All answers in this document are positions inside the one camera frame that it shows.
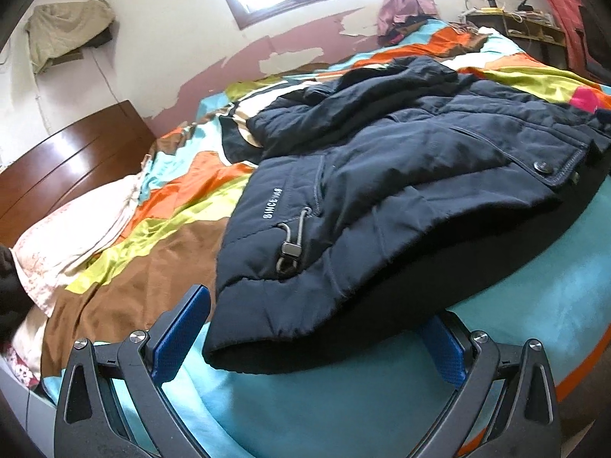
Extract cluttered wooden desk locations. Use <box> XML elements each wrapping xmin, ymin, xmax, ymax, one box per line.
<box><xmin>465</xmin><ymin>0</ymin><xmax>569</xmax><ymax>70</ymax></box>

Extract pale floral pillow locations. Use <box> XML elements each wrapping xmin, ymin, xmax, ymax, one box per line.
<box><xmin>10</xmin><ymin>174</ymin><xmax>144</xmax><ymax>318</ymax></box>

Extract pink floral bed sheet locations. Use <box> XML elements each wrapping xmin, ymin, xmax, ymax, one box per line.
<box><xmin>5</xmin><ymin>343</ymin><xmax>44</xmax><ymax>394</ymax></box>

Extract dark clothes pile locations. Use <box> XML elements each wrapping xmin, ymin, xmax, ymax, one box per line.
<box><xmin>0</xmin><ymin>244</ymin><xmax>34</xmax><ymax>344</ymax></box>

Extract dark clothes by curtain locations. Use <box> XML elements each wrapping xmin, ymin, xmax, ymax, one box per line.
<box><xmin>382</xmin><ymin>12</ymin><xmax>430</xmax><ymax>44</ymax></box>

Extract colourful patchwork quilt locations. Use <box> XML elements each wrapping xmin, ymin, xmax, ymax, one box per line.
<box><xmin>40</xmin><ymin>18</ymin><xmax>611</xmax><ymax>458</ymax></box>

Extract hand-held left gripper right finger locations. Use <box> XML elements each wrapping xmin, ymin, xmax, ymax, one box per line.
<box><xmin>414</xmin><ymin>311</ymin><xmax>558</xmax><ymax>458</ymax></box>

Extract beige cloth on wall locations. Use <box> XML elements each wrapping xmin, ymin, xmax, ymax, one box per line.
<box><xmin>25</xmin><ymin>0</ymin><xmax>116</xmax><ymax>74</ymax></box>

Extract brown wooden headboard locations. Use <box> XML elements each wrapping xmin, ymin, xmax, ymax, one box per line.
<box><xmin>0</xmin><ymin>99</ymin><xmax>156</xmax><ymax>249</ymax></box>

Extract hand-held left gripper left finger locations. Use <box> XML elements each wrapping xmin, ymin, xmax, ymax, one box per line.
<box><xmin>54</xmin><ymin>284</ymin><xmax>212</xmax><ymax>458</ymax></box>

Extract red hanging cloth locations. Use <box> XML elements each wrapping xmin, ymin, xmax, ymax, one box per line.
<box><xmin>525</xmin><ymin>0</ymin><xmax>602</xmax><ymax>82</ymax></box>

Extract dark navy padded jacket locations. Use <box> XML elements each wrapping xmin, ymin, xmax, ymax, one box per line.
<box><xmin>201</xmin><ymin>55</ymin><xmax>611</xmax><ymax>375</ymax></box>

